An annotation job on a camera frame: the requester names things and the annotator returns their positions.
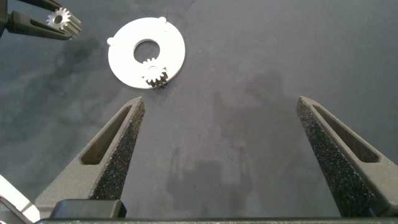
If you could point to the small steel spur gear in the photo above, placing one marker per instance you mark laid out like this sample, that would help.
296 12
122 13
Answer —
64 18
147 74

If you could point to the round white pinned carrier plate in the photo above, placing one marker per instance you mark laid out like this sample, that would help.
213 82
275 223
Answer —
122 62

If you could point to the dark rectangular work mat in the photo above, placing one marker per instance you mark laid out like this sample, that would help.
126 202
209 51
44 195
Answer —
233 93

